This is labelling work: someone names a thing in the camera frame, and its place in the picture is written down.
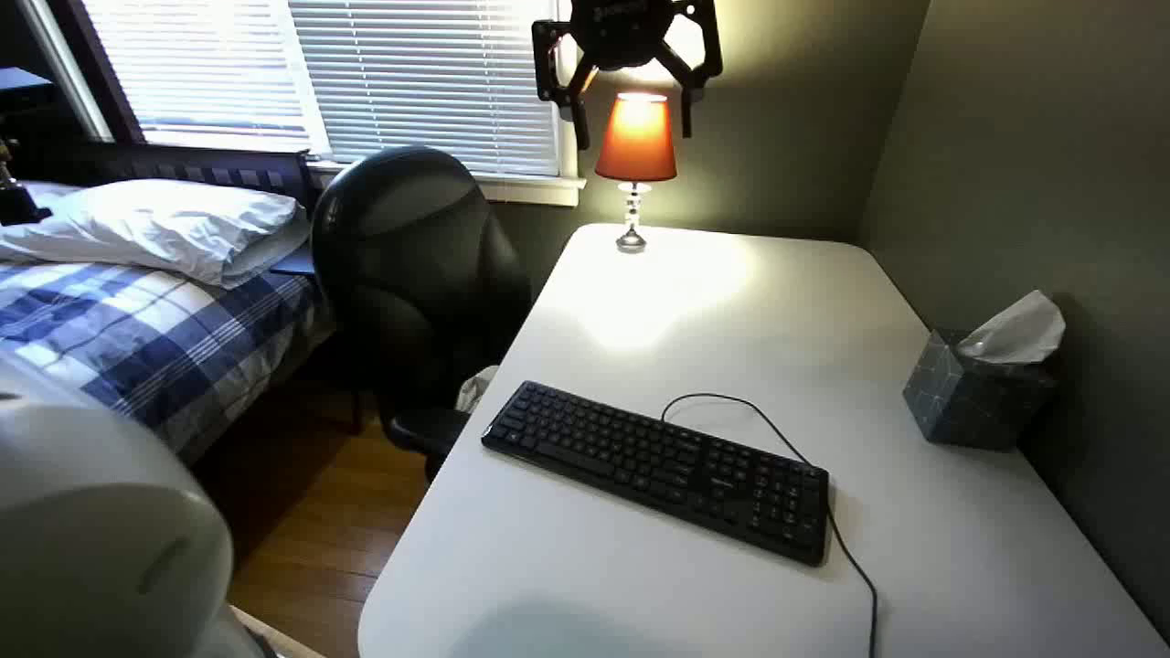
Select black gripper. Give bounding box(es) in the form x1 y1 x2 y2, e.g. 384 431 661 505
531 0 723 154

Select black computer keyboard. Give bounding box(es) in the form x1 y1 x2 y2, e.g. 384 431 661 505
480 375 835 570

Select orange shade table lamp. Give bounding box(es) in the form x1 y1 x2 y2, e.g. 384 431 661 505
592 89 679 255

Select white window sill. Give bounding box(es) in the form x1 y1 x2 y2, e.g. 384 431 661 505
305 146 589 212

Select white window blinds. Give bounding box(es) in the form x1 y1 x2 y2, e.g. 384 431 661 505
77 0 579 188

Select black leather office chair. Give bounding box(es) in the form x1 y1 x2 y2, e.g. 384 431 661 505
308 144 538 483

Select dark bed headboard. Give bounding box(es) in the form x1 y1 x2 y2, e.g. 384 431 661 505
66 139 323 212

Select white tissue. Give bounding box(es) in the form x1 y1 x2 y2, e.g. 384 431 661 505
954 285 1071 368

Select white pillow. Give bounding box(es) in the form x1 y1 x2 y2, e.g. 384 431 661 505
0 174 315 291

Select dark patterned tissue box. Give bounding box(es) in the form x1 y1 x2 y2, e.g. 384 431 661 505
901 330 1062 455

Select blue plaid bed blanket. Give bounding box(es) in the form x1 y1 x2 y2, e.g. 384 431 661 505
0 252 339 468

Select black keyboard cable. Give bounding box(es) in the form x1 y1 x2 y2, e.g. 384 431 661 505
658 388 884 658

